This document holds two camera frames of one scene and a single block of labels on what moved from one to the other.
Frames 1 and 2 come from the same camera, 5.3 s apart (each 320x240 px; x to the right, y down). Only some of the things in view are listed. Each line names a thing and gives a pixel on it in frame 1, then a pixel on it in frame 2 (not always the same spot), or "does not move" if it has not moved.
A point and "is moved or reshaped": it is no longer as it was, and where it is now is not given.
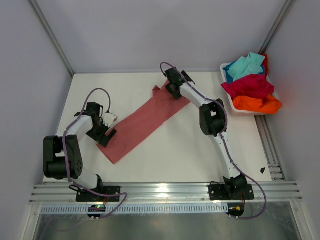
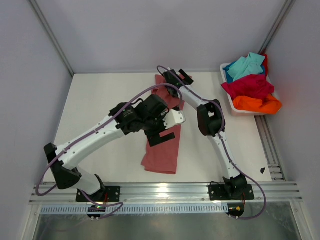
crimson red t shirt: x=252 y=85 does not move
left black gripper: x=98 y=138 to x=154 y=138
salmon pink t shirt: x=163 y=104 is moved or reshaped
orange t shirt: x=253 y=104 does not move
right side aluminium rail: x=274 y=162 does not move
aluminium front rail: x=286 y=192 does not move
